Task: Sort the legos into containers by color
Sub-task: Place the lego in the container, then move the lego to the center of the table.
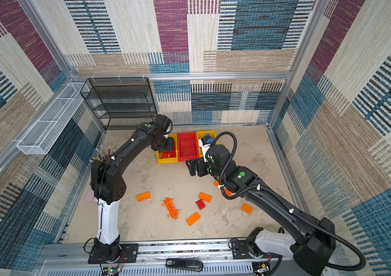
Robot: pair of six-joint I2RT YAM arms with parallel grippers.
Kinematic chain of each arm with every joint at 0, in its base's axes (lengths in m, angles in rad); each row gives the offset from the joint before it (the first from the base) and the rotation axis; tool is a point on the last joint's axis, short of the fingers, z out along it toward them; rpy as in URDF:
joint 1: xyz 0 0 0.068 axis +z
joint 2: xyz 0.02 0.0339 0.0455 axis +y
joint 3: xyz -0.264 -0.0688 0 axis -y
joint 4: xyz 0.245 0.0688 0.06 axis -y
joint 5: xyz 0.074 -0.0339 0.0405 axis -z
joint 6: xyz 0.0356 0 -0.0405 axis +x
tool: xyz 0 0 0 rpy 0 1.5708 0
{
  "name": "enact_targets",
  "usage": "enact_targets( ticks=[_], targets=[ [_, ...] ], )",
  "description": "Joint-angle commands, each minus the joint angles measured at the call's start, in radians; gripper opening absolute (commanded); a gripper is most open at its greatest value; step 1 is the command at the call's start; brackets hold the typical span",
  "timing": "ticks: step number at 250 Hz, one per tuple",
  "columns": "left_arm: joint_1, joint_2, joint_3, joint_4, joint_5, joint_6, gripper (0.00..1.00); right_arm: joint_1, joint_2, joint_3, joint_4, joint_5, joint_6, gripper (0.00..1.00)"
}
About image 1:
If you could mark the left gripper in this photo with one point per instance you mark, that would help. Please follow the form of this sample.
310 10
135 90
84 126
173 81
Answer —
171 147

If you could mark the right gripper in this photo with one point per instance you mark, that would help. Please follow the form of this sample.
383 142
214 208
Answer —
198 165

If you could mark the blue lego brick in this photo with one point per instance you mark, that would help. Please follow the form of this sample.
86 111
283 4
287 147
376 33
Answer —
208 138

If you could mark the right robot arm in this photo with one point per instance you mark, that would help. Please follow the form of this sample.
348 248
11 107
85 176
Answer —
307 240

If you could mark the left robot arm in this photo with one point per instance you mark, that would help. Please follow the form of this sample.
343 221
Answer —
109 186

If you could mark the red plastic bin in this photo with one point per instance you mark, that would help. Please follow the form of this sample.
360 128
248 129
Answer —
188 147

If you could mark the left yellow plastic bin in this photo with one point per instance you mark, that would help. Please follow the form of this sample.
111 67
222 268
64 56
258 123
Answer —
171 160

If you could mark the yellow plastic bin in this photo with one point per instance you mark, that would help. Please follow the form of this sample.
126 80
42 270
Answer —
171 160
204 134

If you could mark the right yellow plastic bin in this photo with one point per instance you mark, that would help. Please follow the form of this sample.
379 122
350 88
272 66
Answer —
204 134

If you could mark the red metal pencil cup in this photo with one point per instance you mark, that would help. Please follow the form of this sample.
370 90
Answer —
103 152

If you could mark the pink calculator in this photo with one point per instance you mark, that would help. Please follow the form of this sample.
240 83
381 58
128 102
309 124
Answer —
90 197

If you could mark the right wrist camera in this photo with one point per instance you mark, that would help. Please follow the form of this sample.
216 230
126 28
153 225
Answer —
204 146

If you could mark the black wire mesh shelf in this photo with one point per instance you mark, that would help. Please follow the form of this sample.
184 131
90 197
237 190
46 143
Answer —
120 103

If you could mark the black remote on rail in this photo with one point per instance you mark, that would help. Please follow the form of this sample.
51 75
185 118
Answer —
184 264

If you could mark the white wire wall basket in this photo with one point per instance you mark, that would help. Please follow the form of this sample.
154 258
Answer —
43 134

